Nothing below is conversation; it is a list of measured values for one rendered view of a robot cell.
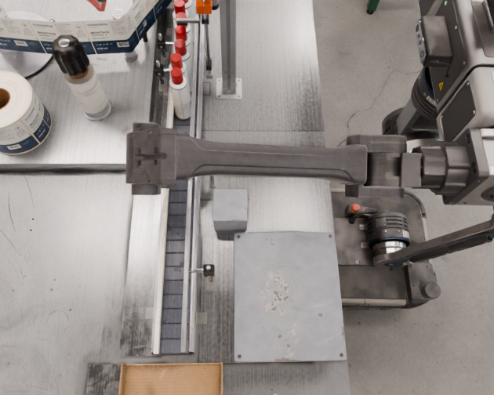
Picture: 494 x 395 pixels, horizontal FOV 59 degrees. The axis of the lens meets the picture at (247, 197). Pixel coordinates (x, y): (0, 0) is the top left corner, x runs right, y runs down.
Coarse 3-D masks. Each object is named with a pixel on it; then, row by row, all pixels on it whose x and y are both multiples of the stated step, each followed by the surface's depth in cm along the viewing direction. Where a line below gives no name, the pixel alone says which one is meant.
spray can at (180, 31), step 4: (176, 28) 128; (180, 28) 128; (184, 28) 128; (176, 32) 127; (180, 32) 127; (184, 32) 128; (176, 36) 129; (180, 36) 128; (184, 36) 129; (188, 36) 132; (184, 40) 130; (188, 40) 131; (188, 44) 131; (188, 48) 133; (192, 56) 138; (192, 60) 139; (192, 64) 141; (192, 68) 142
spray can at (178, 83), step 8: (176, 72) 122; (176, 80) 123; (184, 80) 125; (176, 88) 125; (184, 88) 126; (176, 96) 128; (184, 96) 129; (176, 104) 132; (184, 104) 132; (176, 112) 137; (184, 112) 136
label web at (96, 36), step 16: (144, 0) 139; (160, 0) 147; (128, 16) 134; (144, 16) 143; (64, 32) 134; (80, 32) 135; (96, 32) 135; (112, 32) 136; (128, 32) 138; (144, 32) 147; (96, 48) 141; (112, 48) 142; (128, 48) 143
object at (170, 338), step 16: (176, 128) 138; (176, 192) 130; (192, 192) 130; (176, 208) 128; (192, 208) 128; (176, 224) 126; (192, 224) 126; (176, 240) 125; (176, 256) 122; (176, 272) 120; (176, 288) 119; (176, 304) 117; (176, 320) 115; (160, 336) 114; (176, 336) 114; (160, 352) 112; (176, 352) 112
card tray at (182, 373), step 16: (128, 368) 115; (144, 368) 115; (160, 368) 115; (176, 368) 115; (192, 368) 115; (208, 368) 115; (128, 384) 113; (144, 384) 113; (160, 384) 113; (176, 384) 113; (192, 384) 114; (208, 384) 114
